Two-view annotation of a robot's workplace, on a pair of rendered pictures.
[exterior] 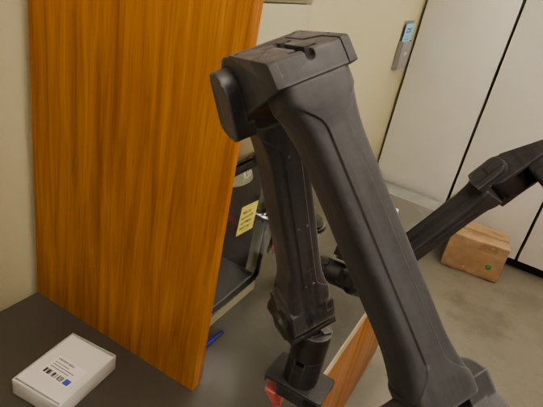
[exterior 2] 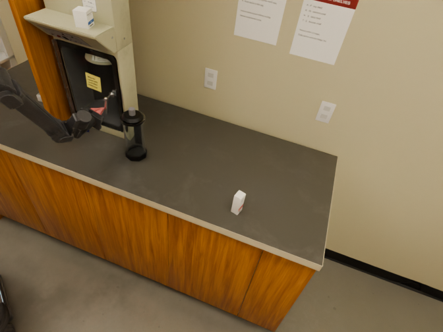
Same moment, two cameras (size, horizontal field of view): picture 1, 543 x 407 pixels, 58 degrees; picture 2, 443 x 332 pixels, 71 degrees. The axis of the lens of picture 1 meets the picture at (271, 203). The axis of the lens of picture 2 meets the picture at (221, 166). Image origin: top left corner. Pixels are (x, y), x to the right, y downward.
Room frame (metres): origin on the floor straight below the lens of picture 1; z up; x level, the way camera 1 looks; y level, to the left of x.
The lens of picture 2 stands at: (1.43, -1.25, 2.00)
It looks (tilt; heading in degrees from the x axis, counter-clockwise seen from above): 44 degrees down; 80
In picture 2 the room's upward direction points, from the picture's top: 9 degrees clockwise
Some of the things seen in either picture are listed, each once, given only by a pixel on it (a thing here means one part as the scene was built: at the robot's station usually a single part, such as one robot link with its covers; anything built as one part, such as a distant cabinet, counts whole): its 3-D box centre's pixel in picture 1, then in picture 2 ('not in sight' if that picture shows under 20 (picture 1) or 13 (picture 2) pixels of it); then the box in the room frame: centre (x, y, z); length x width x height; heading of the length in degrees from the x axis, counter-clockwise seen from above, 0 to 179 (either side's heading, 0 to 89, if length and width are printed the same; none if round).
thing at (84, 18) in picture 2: not in sight; (83, 17); (1.05, -0.02, 1.54); 0.05 x 0.05 x 0.06; 79
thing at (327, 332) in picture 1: (309, 337); not in sight; (0.61, -0.10, 1.27); 0.07 x 0.06 x 0.07; 33
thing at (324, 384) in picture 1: (302, 368); not in sight; (0.61, -0.10, 1.21); 0.10 x 0.07 x 0.07; 66
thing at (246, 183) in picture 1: (238, 236); (92, 89); (1.01, 0.06, 1.19); 0.30 x 0.01 x 0.40; 155
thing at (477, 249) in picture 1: (475, 248); not in sight; (3.28, -1.55, 0.14); 0.41 x 0.33 x 0.29; 72
